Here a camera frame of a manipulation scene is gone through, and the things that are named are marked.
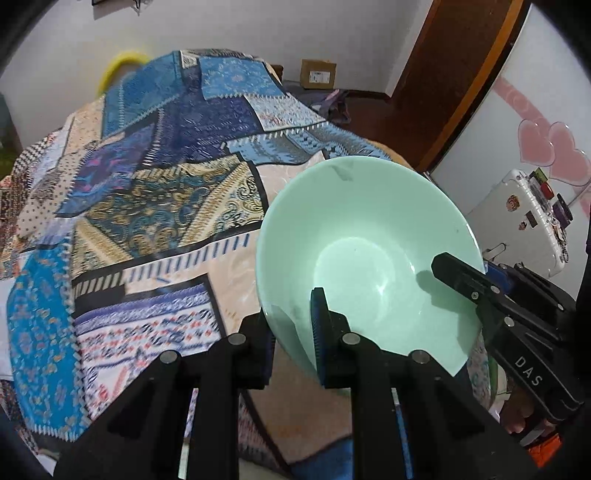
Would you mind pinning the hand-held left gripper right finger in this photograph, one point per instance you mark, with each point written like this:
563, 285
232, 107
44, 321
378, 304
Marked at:
318, 332

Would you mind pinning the white suitcase with stickers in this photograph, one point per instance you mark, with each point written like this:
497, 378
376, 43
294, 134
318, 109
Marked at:
526, 217

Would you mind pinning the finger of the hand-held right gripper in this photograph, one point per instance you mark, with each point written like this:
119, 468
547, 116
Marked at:
457, 277
501, 277

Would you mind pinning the green bowl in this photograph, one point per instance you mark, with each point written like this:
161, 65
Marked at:
369, 240

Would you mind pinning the dark cloth pile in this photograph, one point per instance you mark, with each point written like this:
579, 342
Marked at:
332, 104

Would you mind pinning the person's right forearm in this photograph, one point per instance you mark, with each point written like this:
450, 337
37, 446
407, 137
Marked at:
545, 450

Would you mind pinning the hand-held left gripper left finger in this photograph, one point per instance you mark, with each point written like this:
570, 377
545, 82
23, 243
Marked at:
258, 350

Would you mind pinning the cardboard box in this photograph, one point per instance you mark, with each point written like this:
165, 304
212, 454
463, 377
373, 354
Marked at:
317, 74

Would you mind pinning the brown wooden door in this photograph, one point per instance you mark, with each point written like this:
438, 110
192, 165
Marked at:
452, 83

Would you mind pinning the white cabinet with pink hearts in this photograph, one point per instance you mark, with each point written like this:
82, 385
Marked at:
531, 115

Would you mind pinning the patchwork printed tablecloth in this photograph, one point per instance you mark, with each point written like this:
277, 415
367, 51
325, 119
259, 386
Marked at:
138, 230

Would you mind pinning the person's right hand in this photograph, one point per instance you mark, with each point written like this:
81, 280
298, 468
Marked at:
517, 410

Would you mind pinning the yellow hoop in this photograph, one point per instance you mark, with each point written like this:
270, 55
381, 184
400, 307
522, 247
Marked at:
115, 69

